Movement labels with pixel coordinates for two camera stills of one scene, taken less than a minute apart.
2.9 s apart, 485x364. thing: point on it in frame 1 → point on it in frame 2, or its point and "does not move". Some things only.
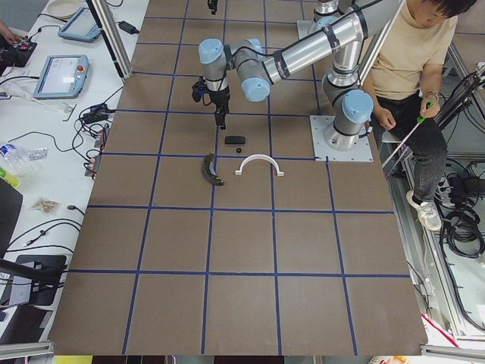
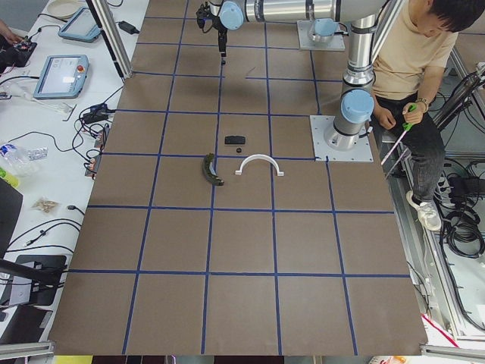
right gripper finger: [212, 6] → [222, 31]
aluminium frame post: [113, 36] does not move
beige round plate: [63, 8] does not move
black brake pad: [234, 139] does not move
